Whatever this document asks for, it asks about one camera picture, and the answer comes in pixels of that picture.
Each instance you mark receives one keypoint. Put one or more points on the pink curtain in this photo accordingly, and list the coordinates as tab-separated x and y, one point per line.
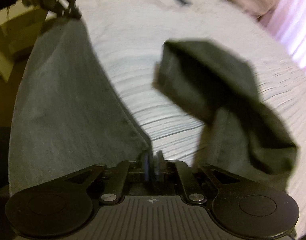
293	25

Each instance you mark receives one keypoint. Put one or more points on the dark grey jeans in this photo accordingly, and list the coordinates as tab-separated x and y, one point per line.
67	105

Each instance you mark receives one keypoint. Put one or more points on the cream wooden furniture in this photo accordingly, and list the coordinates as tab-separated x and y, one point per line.
15	40

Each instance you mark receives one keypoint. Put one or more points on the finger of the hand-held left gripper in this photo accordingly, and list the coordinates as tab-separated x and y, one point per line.
70	7

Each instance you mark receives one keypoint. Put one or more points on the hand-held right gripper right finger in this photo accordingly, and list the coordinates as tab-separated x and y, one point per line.
159	166

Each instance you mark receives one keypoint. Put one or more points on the pink crumpled cloth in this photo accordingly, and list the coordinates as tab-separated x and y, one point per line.
245	0

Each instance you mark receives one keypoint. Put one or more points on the light grey ribbed bedspread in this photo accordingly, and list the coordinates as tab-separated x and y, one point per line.
133	60

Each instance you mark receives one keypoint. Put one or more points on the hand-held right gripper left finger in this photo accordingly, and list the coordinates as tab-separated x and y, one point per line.
146	165

